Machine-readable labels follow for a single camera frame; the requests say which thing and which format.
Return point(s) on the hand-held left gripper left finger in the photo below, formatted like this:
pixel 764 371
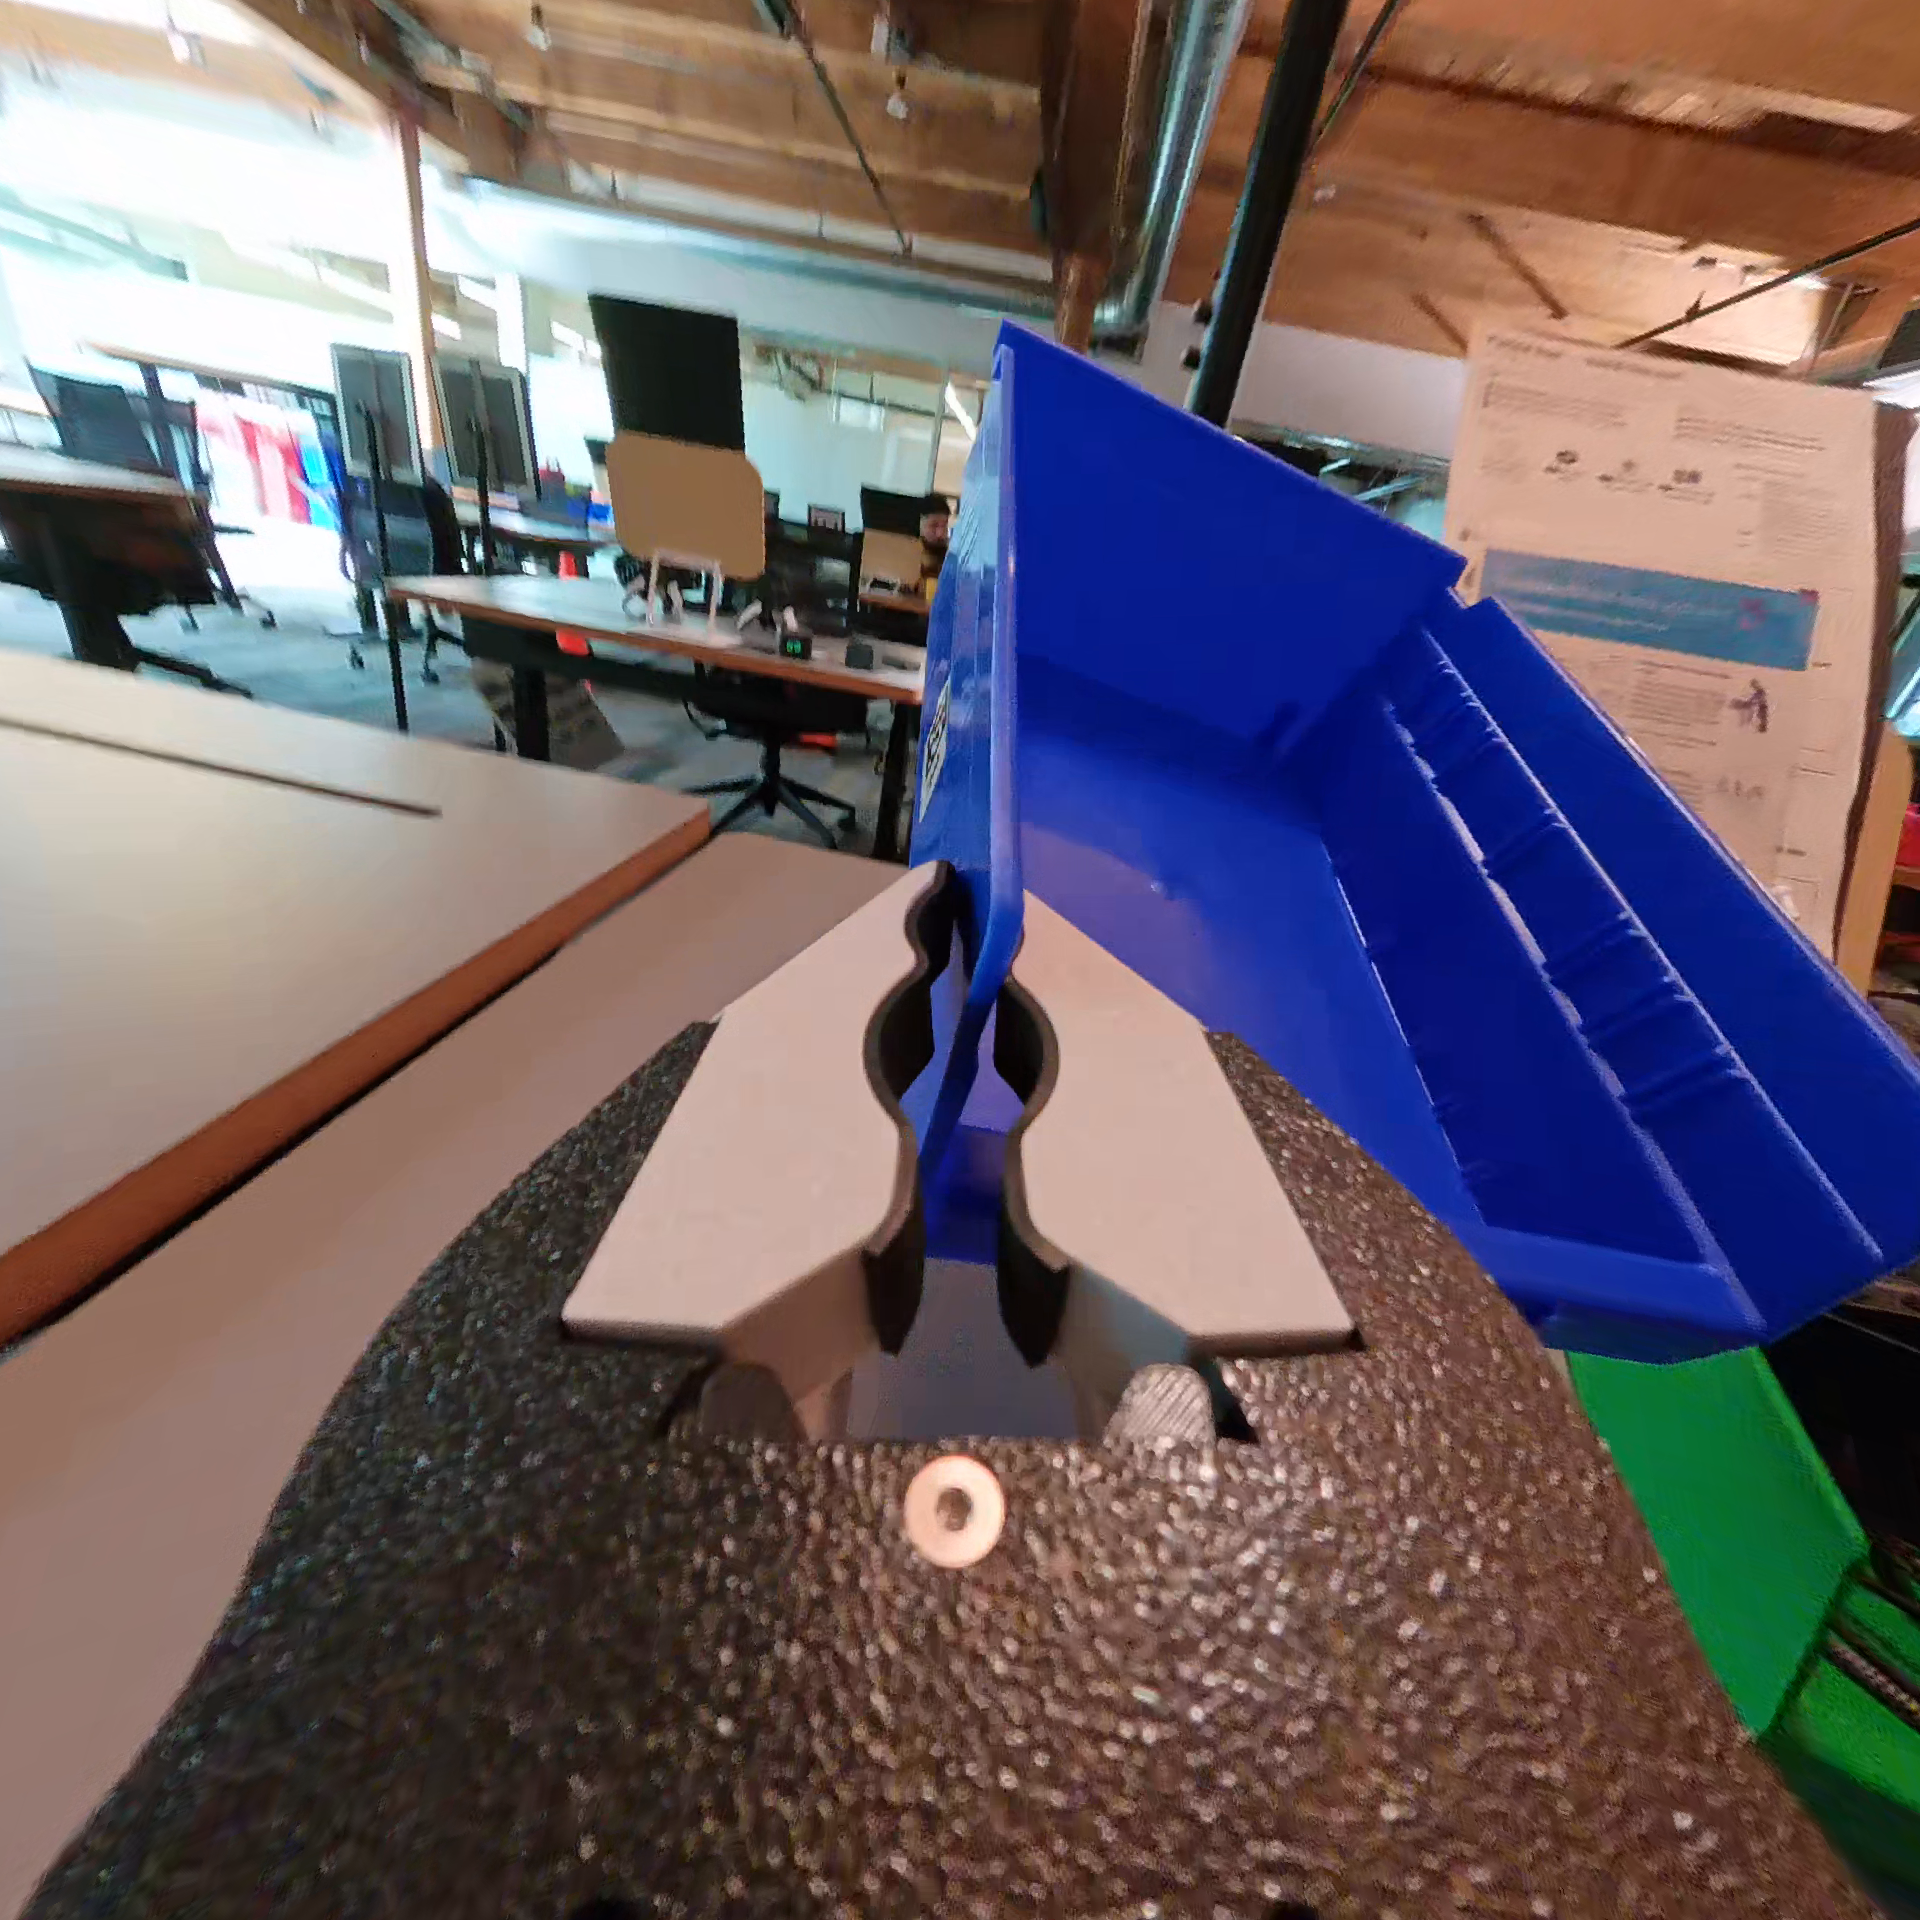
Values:
pixel 737 1200

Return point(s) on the black tripod pole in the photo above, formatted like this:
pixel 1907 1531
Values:
pixel 1276 193

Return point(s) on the wooden document stand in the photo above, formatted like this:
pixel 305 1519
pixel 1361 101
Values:
pixel 683 503
pixel 1881 841

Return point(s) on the wooden top desk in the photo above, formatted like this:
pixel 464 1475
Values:
pixel 599 616

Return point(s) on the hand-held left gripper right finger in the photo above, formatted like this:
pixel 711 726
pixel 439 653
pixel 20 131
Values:
pixel 1201 1200

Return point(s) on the black office chair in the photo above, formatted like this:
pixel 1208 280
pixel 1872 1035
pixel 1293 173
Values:
pixel 773 720

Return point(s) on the large black screen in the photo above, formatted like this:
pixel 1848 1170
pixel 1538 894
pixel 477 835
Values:
pixel 668 376

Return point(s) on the white printed sheet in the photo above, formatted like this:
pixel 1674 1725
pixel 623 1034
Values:
pixel 1650 434

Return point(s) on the blue storage bin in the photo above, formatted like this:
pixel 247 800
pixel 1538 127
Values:
pixel 1201 599

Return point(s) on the black monitor panel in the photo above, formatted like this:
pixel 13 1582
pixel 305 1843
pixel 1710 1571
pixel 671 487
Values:
pixel 378 411
pixel 485 430

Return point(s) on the blue header printed sheet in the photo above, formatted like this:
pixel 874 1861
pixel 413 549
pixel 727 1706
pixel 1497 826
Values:
pixel 1696 720

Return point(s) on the green storage bin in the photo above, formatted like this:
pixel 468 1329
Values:
pixel 1696 1498

